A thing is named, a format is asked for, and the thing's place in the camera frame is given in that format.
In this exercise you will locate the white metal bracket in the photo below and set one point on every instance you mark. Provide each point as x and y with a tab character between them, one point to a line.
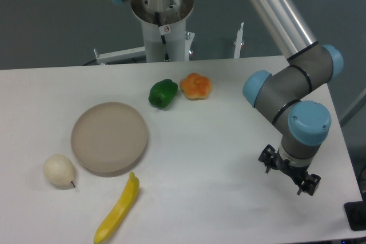
239	42
119	56

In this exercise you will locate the yellow banana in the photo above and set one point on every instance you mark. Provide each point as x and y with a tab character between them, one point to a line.
119	211

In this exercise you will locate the white pear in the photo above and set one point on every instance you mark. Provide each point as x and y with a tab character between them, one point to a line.
59	171

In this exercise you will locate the black device at table edge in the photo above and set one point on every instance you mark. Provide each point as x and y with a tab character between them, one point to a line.
355	212

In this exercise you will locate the beige round plate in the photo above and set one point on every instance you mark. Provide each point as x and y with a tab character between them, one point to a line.
109	138

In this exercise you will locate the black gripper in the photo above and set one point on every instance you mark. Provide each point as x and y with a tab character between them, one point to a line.
294	168

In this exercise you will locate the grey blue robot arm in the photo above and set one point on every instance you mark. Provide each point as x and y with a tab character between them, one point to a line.
280	98

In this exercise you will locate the white metal bracket left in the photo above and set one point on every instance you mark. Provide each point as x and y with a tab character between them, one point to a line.
119	56

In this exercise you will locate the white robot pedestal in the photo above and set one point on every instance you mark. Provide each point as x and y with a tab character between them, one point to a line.
163	24

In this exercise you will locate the white metal bracket right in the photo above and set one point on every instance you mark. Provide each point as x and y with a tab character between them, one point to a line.
239	42

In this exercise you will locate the green bell pepper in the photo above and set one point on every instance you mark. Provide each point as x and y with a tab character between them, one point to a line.
162	93

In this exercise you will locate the orange bread roll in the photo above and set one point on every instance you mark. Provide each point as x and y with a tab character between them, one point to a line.
196	87

